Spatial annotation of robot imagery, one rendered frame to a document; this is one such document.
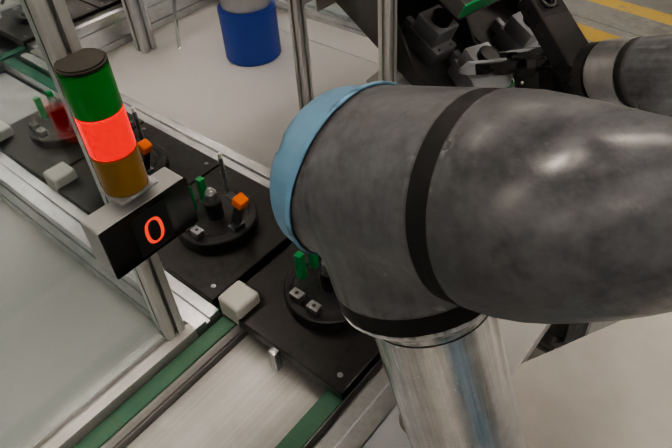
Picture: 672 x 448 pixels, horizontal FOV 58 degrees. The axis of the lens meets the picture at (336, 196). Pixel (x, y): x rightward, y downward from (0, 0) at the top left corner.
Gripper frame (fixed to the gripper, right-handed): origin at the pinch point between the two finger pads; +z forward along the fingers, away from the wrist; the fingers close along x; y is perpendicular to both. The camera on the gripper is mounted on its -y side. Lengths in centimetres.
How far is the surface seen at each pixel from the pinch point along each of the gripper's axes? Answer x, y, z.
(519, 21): 10.6, -3.5, 2.8
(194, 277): -43, 24, 23
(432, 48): -4.5, -2.9, 4.7
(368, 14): -10.7, -9.5, 10.0
